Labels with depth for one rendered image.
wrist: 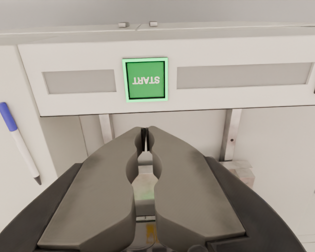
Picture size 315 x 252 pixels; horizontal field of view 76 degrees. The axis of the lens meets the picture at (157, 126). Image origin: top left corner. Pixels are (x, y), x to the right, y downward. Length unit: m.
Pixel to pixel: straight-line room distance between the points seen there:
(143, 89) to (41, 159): 0.19
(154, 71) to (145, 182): 0.28
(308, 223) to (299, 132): 0.44
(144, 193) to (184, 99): 0.28
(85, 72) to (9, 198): 0.26
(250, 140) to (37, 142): 0.44
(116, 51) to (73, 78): 0.07
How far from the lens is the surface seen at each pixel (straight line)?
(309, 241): 0.90
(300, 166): 0.66
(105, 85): 0.28
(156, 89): 0.27
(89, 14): 1.26
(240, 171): 0.48
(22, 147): 0.34
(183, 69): 0.27
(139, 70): 0.26
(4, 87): 0.32
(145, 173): 0.45
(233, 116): 0.45
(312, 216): 0.98
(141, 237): 0.59
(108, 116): 0.42
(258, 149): 0.56
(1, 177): 0.41
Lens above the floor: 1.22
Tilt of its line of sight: 62 degrees down
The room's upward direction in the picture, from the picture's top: 174 degrees clockwise
